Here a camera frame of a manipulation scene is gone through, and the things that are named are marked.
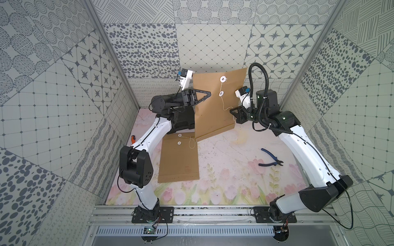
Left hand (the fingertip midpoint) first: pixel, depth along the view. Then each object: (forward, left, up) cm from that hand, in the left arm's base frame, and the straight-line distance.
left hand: (214, 102), depth 56 cm
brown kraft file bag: (0, +20, -46) cm, 50 cm away
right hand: (+8, -9, -14) cm, 19 cm away
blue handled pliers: (-1, -36, -48) cm, 61 cm away
